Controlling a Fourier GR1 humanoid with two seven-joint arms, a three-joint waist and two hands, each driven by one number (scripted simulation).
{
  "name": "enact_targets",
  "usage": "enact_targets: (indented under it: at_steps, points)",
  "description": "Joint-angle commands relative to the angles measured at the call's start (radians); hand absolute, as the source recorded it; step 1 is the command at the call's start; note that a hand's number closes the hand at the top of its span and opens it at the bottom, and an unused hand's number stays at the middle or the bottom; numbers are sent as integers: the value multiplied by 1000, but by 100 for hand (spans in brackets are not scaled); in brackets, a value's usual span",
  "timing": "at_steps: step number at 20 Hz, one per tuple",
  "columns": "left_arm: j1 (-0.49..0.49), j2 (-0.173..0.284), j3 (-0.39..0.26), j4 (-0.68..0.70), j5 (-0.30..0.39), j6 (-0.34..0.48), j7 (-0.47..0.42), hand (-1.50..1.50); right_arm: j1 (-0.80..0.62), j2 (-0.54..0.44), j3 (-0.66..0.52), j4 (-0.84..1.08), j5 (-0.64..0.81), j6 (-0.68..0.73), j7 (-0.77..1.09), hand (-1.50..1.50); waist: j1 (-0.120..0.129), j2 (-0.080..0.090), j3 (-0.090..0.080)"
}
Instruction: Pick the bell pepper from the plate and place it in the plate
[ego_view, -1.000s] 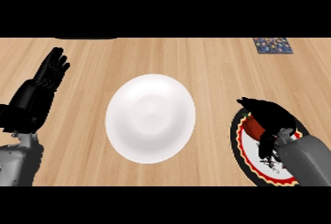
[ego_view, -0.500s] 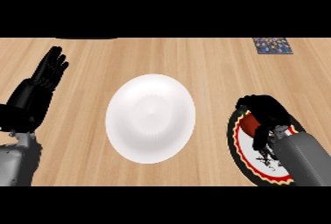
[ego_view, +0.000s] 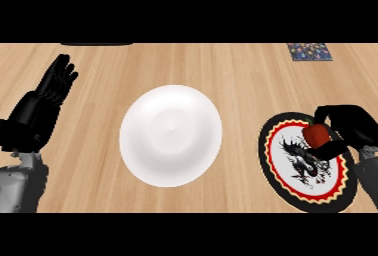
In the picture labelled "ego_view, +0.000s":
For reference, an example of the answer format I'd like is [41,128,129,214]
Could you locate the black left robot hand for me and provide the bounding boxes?
[0,53,79,154]

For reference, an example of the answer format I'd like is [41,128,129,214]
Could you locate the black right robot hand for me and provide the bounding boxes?
[304,104,378,160]

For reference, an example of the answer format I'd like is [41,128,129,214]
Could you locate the black-rimmed patterned plate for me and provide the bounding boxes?
[256,112,360,214]

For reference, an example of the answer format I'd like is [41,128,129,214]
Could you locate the plain white plate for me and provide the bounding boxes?
[118,84,224,188]

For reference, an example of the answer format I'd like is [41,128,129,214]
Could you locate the blue patterned flat object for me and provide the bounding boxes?
[286,43,333,62]

